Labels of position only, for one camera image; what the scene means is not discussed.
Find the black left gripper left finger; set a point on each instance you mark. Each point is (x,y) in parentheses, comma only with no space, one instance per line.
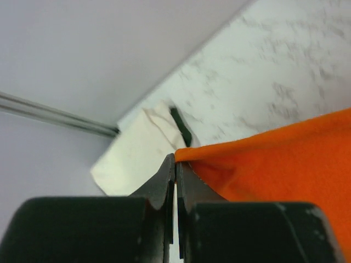
(134,228)

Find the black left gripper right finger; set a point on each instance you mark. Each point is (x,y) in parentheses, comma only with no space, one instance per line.
(212,229)

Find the orange t shirt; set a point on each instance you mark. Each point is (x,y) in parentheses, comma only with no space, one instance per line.
(306,161)

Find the cream folded t shirt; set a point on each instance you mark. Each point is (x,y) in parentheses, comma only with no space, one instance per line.
(138,152)

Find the dark green folded t shirt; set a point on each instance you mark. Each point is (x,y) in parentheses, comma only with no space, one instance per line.
(185,132)

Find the left aluminium corner post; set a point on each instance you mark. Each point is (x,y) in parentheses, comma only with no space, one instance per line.
(19,106)

